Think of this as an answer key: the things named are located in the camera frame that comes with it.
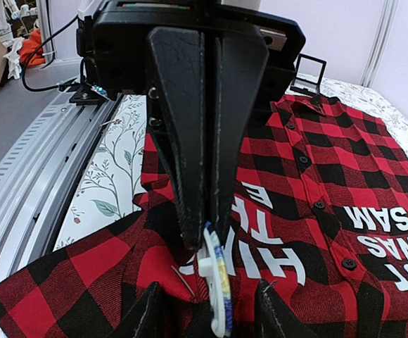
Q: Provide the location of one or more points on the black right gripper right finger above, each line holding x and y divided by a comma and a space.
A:
273, 318

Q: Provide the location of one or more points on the aluminium front rail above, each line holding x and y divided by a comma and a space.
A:
39, 175

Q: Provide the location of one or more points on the left aluminium frame post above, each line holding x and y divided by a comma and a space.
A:
380, 40

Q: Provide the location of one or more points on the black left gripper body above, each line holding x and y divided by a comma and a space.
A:
112, 38

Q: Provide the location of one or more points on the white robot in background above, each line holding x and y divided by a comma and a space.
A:
17, 20

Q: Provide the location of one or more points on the red black plaid shirt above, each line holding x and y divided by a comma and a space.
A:
320, 211

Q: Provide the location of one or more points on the floral patterned table mat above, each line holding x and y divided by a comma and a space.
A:
112, 175

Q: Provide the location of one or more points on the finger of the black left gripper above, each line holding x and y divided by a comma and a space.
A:
235, 123
179, 134

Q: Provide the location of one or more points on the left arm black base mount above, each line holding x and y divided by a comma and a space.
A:
85, 94

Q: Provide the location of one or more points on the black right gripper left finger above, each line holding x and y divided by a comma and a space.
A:
144, 318

